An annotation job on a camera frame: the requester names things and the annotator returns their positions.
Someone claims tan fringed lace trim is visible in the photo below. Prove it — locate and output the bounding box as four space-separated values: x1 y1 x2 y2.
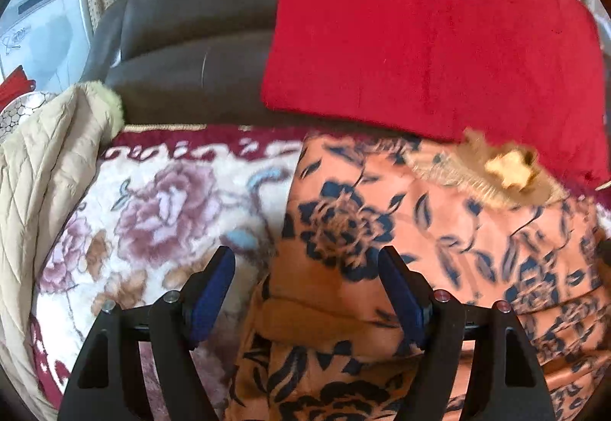
411 127 571 207

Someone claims floral plush blanket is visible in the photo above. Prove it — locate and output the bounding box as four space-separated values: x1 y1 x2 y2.
29 124 306 421

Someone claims white appliance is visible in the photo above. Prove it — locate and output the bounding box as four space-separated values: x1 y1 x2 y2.
0 0 91 92

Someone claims red cloth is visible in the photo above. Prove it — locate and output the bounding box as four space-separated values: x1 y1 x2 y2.
260 0 606 185

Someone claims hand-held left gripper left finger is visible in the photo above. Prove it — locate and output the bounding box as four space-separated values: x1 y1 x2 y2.
60 246 236 421

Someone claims dark brown sofa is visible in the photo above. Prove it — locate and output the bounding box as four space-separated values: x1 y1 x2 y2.
86 0 306 126

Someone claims beige quilted jacket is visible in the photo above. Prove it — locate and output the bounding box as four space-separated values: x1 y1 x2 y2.
0 82 126 350

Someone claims white patterned cushion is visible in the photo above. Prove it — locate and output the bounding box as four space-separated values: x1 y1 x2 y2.
0 91 51 145

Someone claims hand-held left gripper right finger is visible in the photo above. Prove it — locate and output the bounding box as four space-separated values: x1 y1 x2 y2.
379 246 557 421

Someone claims orange floral garment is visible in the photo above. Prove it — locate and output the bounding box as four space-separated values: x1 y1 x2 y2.
224 132 611 421

